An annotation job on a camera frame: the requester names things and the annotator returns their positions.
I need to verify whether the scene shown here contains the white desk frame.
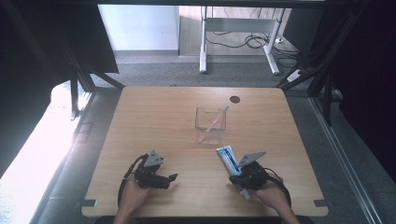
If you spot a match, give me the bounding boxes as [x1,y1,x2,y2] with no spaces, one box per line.
[199,6,286,76]

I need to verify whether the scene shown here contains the white power strip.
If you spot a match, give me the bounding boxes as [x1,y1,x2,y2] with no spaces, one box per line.
[286,69,304,83]

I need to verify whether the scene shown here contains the white blue toothpaste tube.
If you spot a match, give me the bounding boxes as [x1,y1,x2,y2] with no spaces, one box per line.
[216,145,251,201]

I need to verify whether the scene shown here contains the clear plastic cup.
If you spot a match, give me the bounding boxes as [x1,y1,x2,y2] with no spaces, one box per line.
[194,106,227,146]

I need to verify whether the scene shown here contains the person's right hand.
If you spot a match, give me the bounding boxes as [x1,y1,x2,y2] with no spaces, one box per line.
[248,175,290,214]

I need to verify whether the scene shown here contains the black metal stand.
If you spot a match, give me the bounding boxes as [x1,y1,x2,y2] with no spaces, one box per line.
[61,46,126,120]
[276,0,370,126]

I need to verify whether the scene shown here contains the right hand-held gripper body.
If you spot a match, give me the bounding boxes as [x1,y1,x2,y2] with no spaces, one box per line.
[237,150,271,191]

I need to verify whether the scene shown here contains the black floor cables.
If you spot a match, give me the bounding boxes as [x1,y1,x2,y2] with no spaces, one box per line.
[205,30,301,69]

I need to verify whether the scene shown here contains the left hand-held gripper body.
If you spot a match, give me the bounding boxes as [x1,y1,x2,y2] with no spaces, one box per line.
[134,149,172,190]

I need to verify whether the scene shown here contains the pink toothbrush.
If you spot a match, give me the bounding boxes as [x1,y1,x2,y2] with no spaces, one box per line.
[197,105,231,144]

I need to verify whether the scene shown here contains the dark curtain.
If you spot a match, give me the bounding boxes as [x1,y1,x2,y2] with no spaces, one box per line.
[0,0,120,179]
[311,0,396,183]

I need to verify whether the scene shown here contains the person's left hand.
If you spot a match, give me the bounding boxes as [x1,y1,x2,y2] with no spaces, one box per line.
[119,173,154,217]

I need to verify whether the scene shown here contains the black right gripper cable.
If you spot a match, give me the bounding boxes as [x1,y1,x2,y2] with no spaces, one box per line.
[263,167,293,209]

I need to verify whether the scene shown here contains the metal floor rail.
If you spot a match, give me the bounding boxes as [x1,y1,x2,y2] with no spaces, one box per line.
[310,96,385,224]

